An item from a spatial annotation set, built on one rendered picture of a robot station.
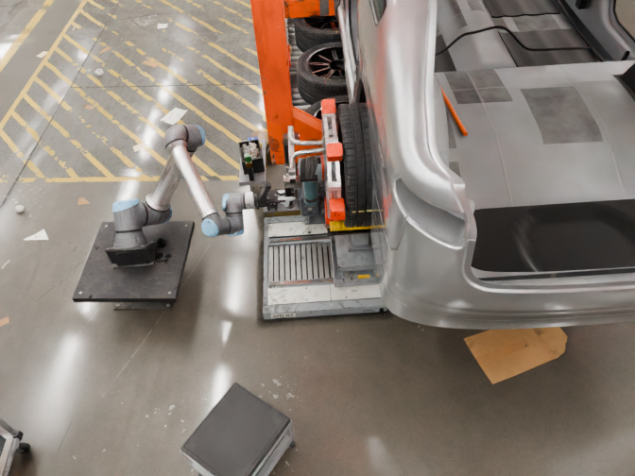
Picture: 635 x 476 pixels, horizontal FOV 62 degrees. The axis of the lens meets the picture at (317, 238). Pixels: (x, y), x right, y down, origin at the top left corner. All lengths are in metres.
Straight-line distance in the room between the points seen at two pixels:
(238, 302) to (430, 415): 1.32
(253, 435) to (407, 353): 1.05
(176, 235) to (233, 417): 1.29
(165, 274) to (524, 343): 2.13
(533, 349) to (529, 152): 1.15
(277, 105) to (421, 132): 1.49
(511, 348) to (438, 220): 1.57
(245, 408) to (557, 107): 2.24
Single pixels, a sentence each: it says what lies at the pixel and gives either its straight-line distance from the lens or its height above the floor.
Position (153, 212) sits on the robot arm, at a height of 0.51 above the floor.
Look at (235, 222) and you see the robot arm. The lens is 2.78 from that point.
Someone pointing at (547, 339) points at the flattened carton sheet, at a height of 0.01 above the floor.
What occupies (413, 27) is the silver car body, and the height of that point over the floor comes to 1.78.
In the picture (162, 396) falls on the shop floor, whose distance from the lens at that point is 3.20.
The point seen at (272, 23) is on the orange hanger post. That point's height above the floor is 1.46.
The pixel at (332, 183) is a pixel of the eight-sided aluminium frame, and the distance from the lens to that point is 2.62.
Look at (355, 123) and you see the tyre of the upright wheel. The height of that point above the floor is 1.18.
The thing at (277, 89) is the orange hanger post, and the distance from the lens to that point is 3.10.
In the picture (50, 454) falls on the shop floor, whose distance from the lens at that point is 3.29.
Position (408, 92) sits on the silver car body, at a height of 1.69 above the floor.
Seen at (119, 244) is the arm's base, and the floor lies 0.49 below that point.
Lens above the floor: 2.77
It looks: 49 degrees down
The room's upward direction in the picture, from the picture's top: 3 degrees counter-clockwise
